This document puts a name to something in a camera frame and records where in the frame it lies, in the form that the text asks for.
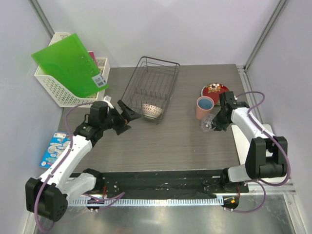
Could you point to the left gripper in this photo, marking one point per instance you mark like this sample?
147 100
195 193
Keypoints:
127 115

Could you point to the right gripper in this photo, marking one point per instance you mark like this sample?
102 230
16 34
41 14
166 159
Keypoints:
219 126

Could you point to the red floral plate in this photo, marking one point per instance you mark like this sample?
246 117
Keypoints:
213 90

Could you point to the blue plastic cup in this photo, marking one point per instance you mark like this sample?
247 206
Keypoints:
205 103

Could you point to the patterned ceramic bowl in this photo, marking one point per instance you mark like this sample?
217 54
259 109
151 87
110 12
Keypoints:
151 111

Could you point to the pink plastic cup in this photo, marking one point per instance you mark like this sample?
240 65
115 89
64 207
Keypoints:
200 114

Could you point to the clear glass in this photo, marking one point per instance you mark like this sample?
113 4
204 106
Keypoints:
207 123

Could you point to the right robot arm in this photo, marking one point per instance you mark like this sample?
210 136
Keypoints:
266 159

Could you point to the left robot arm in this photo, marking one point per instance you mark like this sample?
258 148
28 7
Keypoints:
49 195

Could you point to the white clipboard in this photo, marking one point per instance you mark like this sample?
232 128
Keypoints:
242 147

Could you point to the blue booklet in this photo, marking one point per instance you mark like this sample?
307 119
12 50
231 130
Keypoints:
57 145

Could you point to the green plastic file folder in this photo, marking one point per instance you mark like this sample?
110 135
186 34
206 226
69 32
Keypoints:
69 62

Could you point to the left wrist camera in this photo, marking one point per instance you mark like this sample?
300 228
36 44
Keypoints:
107 99

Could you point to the wire dish rack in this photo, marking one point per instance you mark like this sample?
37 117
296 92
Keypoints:
153 82

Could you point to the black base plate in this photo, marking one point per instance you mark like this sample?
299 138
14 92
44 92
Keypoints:
193 184

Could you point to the white cable duct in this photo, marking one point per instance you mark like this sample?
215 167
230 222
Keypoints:
86 201

